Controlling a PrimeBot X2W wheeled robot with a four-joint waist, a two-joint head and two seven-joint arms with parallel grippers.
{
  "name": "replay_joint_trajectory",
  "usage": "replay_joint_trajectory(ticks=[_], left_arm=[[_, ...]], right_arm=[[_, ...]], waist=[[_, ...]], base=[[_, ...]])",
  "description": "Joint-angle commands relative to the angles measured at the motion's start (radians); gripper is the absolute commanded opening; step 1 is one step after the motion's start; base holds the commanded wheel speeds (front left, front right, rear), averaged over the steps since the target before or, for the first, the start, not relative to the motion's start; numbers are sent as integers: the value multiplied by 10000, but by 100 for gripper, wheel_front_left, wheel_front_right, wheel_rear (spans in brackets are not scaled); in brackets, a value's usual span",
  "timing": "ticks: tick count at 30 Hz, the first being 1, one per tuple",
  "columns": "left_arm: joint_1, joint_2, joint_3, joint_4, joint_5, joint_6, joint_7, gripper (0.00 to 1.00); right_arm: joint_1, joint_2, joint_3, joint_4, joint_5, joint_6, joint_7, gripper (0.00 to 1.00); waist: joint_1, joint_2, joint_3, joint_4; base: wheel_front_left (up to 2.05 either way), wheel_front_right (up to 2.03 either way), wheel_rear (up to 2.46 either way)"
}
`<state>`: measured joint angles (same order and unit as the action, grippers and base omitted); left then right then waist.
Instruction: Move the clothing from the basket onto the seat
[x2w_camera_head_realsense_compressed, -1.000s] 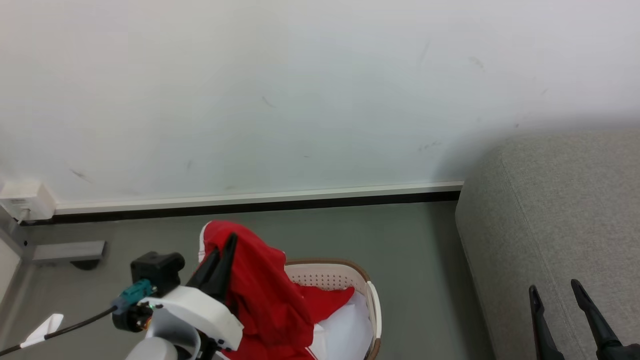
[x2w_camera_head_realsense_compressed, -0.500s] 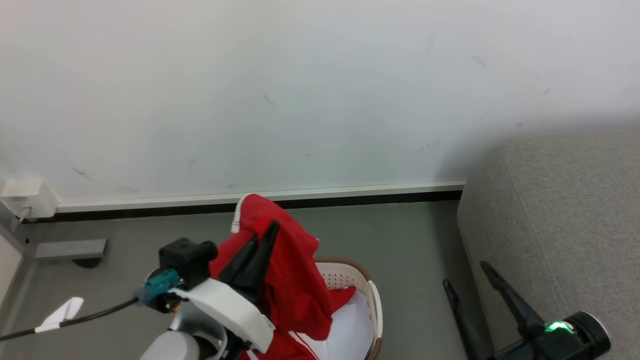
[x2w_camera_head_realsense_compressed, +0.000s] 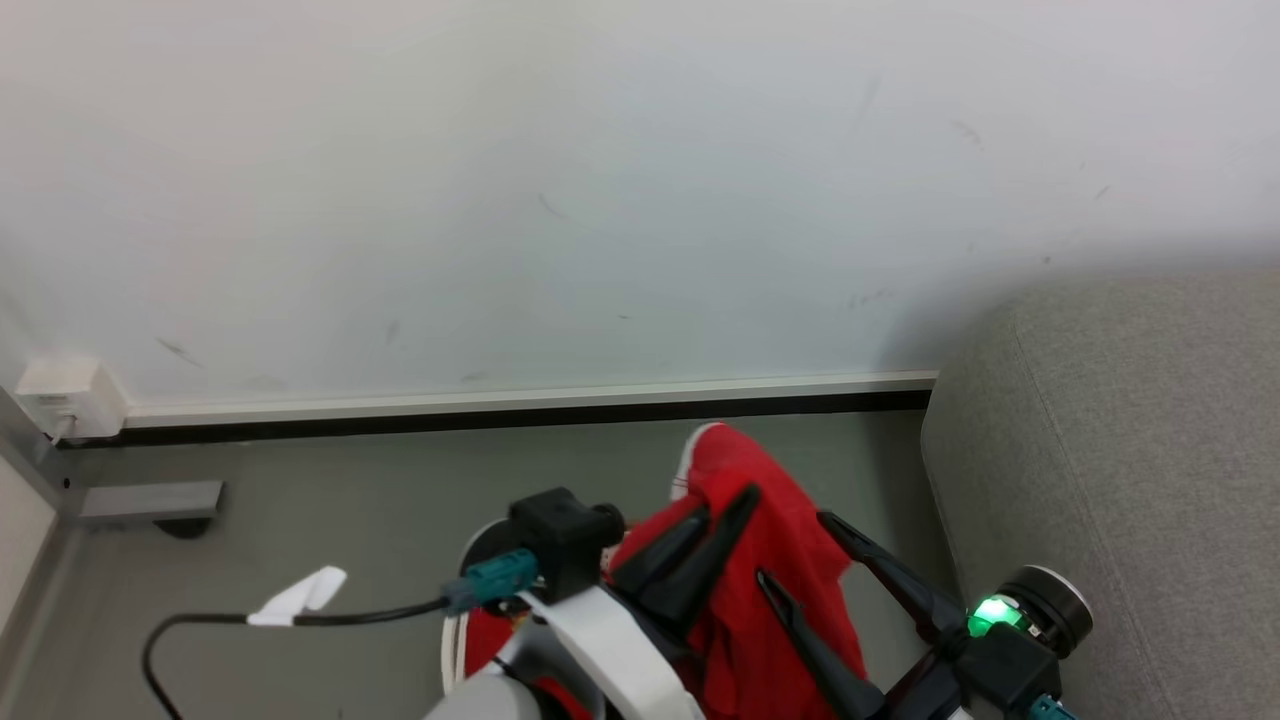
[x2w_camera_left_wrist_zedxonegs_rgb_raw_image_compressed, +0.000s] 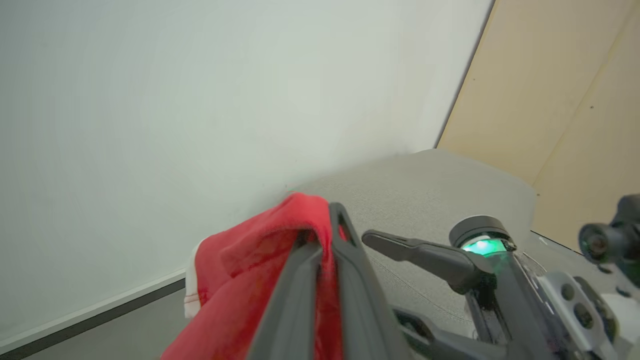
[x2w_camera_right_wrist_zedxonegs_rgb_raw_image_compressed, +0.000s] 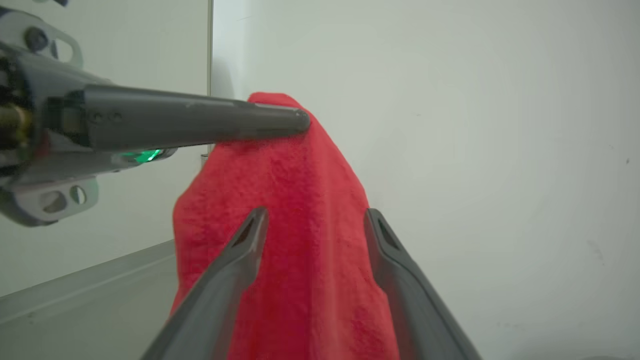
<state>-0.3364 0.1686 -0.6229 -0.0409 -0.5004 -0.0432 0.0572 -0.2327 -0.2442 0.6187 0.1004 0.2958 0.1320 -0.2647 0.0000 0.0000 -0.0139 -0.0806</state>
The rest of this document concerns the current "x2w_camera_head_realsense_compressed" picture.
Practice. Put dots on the grey fabric sofa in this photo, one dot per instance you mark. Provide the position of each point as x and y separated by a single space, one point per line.
1120 470

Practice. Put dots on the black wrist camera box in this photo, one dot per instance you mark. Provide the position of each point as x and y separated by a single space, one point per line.
562 540
1010 668

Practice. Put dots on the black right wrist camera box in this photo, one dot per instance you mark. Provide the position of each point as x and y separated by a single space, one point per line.
1010 668

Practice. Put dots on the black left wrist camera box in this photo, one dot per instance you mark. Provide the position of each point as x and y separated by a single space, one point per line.
562 540

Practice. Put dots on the teal plug right wrist camera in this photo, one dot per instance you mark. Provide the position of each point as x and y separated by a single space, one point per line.
1055 710

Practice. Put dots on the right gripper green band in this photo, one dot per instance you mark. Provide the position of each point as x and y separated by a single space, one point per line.
945 680

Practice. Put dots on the red clothing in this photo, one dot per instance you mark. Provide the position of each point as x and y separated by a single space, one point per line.
770 540

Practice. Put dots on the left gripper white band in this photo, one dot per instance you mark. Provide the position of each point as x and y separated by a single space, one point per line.
610 640

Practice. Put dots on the grey metal stand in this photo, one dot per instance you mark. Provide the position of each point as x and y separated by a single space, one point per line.
150 500

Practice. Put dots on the white tape tag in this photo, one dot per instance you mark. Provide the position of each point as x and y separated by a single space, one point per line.
300 597

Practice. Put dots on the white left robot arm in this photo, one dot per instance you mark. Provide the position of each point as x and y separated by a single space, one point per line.
480 700

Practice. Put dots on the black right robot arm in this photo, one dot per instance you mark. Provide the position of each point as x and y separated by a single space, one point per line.
1055 605

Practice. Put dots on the white wall socket box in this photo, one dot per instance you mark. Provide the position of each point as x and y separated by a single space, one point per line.
70 395

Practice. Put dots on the white and black baseboard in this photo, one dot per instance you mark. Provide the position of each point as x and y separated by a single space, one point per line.
520 410

